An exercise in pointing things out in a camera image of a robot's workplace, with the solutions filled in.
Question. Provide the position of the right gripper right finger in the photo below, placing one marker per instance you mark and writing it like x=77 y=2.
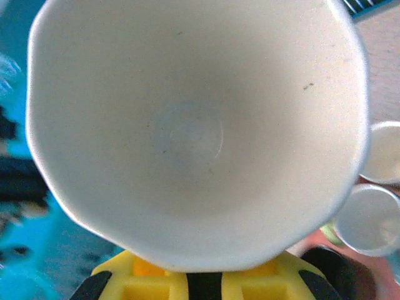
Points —
x=265 y=287

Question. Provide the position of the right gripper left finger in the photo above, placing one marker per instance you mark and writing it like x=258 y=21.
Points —
x=147 y=287

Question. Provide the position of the dark grey mug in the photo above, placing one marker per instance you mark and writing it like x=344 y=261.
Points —
x=343 y=275

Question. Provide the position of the light green mug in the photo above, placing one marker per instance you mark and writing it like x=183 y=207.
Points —
x=329 y=234

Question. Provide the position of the light blue mug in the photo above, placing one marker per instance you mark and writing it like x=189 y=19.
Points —
x=368 y=218

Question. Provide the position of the plain white mug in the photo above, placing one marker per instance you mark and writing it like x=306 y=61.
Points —
x=187 y=109

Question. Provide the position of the pale pink mug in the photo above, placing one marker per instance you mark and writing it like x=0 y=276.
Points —
x=386 y=153

